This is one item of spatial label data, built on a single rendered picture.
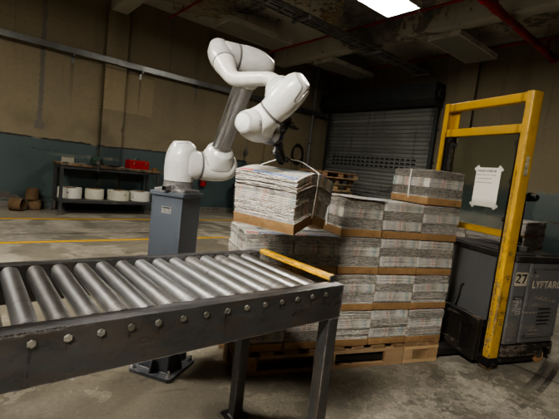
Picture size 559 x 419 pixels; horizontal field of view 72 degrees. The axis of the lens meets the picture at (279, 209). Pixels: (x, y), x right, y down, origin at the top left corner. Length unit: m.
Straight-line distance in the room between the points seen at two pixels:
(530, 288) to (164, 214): 2.48
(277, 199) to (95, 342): 0.84
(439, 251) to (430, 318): 0.47
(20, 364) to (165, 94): 8.22
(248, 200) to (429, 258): 1.49
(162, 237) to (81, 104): 6.48
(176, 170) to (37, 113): 6.35
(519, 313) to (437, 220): 0.92
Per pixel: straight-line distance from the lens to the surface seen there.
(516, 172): 2.89
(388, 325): 2.66
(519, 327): 3.28
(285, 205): 1.49
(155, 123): 8.81
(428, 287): 2.76
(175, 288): 1.19
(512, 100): 3.05
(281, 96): 1.34
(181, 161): 2.06
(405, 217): 2.53
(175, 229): 2.07
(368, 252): 2.42
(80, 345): 0.97
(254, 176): 1.53
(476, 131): 3.18
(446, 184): 2.71
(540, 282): 3.27
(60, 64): 8.43
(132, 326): 0.99
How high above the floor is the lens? 1.17
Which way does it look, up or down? 6 degrees down
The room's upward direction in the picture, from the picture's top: 6 degrees clockwise
